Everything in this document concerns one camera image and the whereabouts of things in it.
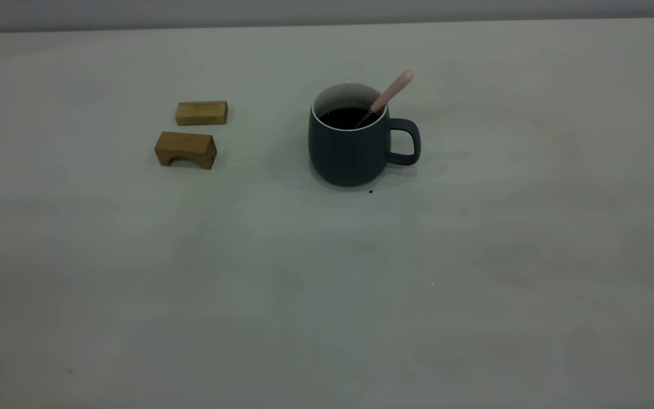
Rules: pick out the dark grey ceramic mug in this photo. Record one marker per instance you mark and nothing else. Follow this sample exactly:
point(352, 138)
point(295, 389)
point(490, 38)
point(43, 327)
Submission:
point(347, 156)

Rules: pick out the arched wooden block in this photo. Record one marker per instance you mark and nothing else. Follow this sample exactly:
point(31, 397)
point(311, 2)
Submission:
point(185, 146)

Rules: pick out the flat rectangular wooden block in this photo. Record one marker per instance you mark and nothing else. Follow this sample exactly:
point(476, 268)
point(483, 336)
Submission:
point(202, 113)

